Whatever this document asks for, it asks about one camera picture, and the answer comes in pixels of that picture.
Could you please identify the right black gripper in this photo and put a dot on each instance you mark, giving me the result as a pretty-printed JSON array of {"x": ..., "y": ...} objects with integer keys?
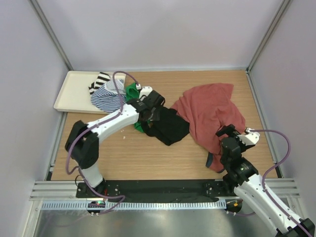
[{"x": 229, "y": 130}]

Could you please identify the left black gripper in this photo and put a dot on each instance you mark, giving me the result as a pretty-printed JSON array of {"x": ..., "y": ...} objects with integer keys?
[{"x": 155, "y": 115}]

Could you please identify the red tank top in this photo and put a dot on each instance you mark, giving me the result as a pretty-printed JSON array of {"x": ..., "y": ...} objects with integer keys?
[{"x": 207, "y": 108}]

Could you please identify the green tank top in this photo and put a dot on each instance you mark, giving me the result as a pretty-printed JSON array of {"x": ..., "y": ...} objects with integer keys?
[{"x": 131, "y": 93}]

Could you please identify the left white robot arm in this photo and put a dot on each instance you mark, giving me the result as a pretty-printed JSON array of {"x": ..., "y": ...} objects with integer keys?
[{"x": 83, "y": 142}]

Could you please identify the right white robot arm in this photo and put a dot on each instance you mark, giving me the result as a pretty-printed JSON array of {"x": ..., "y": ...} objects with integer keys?
[{"x": 244, "y": 180}]

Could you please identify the blue white striped tank top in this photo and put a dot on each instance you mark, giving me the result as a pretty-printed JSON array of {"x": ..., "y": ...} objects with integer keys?
[{"x": 107, "y": 97}]

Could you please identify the black white striped tank top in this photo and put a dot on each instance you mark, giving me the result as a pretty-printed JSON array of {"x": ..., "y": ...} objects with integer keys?
[{"x": 102, "y": 78}]

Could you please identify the cream plastic tray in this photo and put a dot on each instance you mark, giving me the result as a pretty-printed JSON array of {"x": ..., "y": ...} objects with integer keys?
[{"x": 74, "y": 95}]

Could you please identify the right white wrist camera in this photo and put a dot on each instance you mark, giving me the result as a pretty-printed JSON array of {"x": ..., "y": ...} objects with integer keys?
[{"x": 250, "y": 137}]

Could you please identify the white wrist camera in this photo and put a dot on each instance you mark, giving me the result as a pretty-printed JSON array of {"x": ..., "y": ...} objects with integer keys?
[
  {"x": 144, "y": 91},
  {"x": 250, "y": 137}
]

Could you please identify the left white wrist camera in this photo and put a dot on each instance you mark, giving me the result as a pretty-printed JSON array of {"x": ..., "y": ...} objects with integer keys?
[{"x": 144, "y": 91}]

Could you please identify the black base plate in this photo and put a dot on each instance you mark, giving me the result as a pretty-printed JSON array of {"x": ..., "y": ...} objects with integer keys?
[{"x": 162, "y": 191}]

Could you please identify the aluminium front rail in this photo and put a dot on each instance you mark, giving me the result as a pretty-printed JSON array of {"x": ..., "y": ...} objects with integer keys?
[{"x": 282, "y": 187}]

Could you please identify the slotted cable duct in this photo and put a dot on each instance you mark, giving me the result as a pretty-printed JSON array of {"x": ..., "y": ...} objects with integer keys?
[{"x": 98, "y": 205}]

